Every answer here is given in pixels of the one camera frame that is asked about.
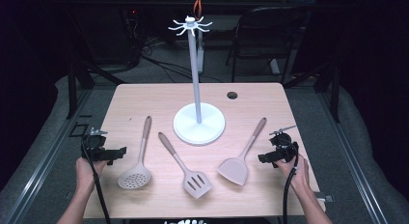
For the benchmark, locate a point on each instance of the grey metal table clip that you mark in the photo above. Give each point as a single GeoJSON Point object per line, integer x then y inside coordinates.
{"type": "Point", "coordinates": [326, 198]}

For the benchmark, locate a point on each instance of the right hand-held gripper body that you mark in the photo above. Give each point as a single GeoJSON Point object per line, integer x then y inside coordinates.
{"type": "Point", "coordinates": [283, 148]}

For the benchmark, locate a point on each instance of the person's right hand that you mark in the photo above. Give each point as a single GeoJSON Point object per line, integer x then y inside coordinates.
{"type": "Point", "coordinates": [300, 174]}

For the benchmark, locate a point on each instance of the beige solid spatula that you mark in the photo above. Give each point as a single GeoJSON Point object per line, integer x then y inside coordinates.
{"type": "Point", "coordinates": [234, 171]}

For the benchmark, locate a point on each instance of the black metal stand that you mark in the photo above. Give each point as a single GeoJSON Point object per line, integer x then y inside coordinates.
{"type": "Point", "coordinates": [334, 89]}
{"type": "Point", "coordinates": [72, 89]}

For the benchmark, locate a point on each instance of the person's left hand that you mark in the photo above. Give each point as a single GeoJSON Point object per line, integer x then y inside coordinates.
{"type": "Point", "coordinates": [86, 175]}

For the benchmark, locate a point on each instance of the black folding chair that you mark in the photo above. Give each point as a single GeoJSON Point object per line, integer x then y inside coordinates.
{"type": "Point", "coordinates": [267, 27]}

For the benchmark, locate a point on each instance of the white ridged object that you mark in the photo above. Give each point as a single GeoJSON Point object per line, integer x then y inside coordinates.
{"type": "Point", "coordinates": [185, 222]}

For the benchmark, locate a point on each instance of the white utensil rack stand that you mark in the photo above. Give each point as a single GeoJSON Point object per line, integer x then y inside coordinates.
{"type": "Point", "coordinates": [199, 127]}

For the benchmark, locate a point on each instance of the beige perforated skimmer spoon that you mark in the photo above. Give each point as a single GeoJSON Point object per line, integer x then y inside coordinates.
{"type": "Point", "coordinates": [134, 179]}

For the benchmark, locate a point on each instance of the aluminium floor rail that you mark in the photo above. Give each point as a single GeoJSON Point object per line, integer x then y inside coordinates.
{"type": "Point", "coordinates": [350, 159]}
{"type": "Point", "coordinates": [41, 172]}

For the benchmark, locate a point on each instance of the beige slotted spatula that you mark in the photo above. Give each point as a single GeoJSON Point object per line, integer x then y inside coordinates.
{"type": "Point", "coordinates": [167, 144]}

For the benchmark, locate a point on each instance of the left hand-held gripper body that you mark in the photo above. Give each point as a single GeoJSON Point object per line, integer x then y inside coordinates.
{"type": "Point", "coordinates": [95, 150]}

